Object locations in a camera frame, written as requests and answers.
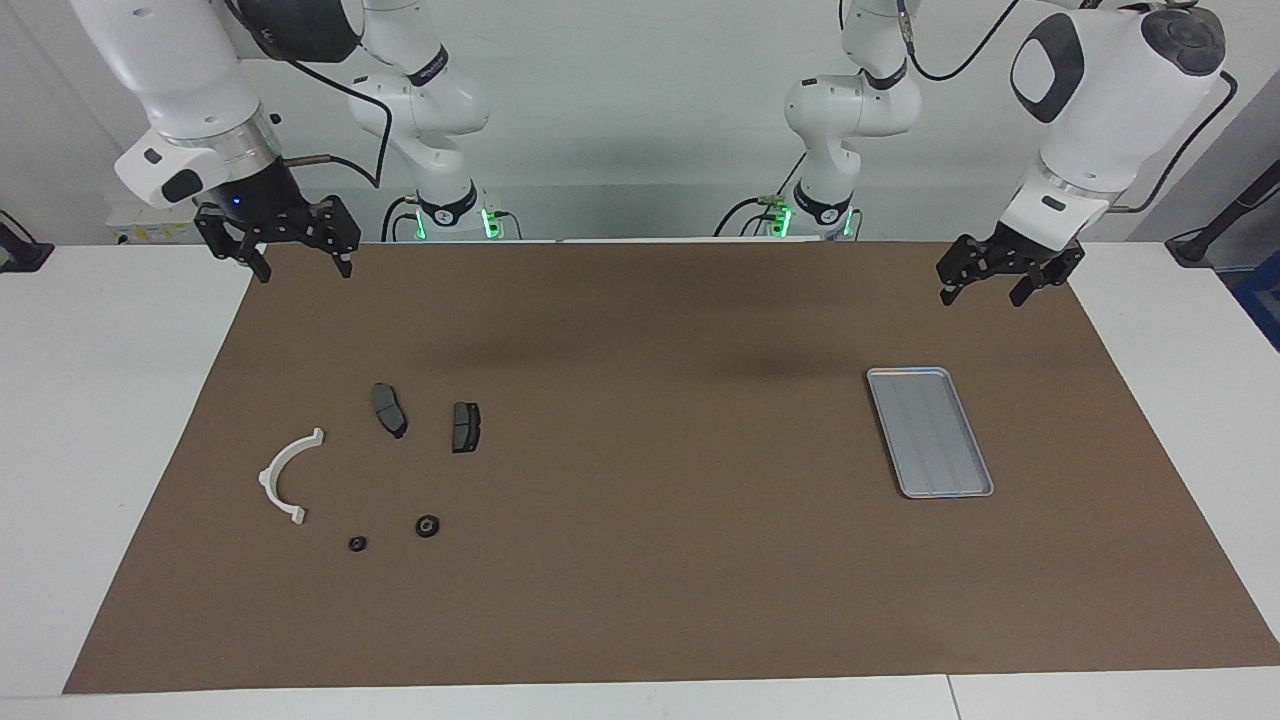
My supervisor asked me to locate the black table clamp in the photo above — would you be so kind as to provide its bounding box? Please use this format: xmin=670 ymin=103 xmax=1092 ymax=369
xmin=0 ymin=210 xmax=54 ymax=273

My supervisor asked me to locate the curved dark brake pad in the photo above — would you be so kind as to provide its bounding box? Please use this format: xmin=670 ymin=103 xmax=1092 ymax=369
xmin=372 ymin=383 xmax=408 ymax=439

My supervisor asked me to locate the white semicircular bracket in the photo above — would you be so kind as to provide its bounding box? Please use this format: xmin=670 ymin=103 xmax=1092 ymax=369
xmin=258 ymin=428 xmax=326 ymax=526

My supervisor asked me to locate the black stand pole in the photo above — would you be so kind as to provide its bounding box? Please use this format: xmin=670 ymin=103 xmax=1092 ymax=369
xmin=1165 ymin=160 xmax=1280 ymax=266

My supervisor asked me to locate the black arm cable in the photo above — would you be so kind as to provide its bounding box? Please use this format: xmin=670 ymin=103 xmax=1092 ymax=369
xmin=225 ymin=0 xmax=393 ymax=191
xmin=903 ymin=0 xmax=1239 ymax=213

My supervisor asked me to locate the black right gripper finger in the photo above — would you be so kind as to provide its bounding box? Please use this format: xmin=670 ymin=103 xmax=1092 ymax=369
xmin=195 ymin=205 xmax=273 ymax=285
xmin=312 ymin=195 xmax=363 ymax=278

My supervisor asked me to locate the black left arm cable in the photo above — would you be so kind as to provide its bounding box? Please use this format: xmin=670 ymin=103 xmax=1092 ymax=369
xmin=903 ymin=0 xmax=1239 ymax=213

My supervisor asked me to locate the white electrical wall box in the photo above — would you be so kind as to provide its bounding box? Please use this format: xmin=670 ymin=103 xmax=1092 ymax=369
xmin=105 ymin=198 xmax=216 ymax=244

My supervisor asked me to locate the silver metal tray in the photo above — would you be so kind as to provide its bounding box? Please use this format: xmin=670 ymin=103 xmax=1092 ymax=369
xmin=866 ymin=367 xmax=995 ymax=499

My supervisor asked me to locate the black left base cable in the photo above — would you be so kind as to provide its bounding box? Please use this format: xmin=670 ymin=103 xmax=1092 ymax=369
xmin=713 ymin=150 xmax=809 ymax=238

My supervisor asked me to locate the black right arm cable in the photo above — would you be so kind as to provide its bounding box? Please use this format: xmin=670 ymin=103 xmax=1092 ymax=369
xmin=225 ymin=0 xmax=393 ymax=191

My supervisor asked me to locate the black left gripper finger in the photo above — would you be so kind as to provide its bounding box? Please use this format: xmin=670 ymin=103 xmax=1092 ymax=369
xmin=1008 ymin=255 xmax=1086 ymax=307
xmin=937 ymin=235 xmax=1001 ymax=307

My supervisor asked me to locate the brown table mat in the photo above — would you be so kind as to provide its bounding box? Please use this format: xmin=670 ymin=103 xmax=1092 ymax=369
xmin=62 ymin=240 xmax=1280 ymax=695

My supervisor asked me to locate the blue box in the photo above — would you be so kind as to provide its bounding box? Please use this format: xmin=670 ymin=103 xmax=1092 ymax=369
xmin=1232 ymin=250 xmax=1280 ymax=351

